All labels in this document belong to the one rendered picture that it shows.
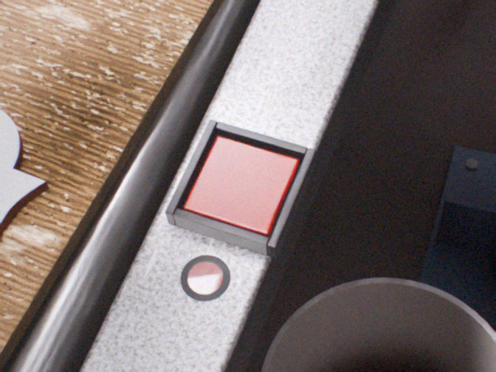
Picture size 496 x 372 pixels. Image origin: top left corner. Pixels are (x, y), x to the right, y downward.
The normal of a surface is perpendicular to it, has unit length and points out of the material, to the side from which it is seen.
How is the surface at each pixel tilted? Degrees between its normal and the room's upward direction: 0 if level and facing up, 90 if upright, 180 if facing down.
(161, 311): 0
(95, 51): 0
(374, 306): 87
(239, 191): 0
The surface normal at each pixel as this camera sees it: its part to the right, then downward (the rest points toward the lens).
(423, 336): -0.42, 0.77
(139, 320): -0.07, -0.50
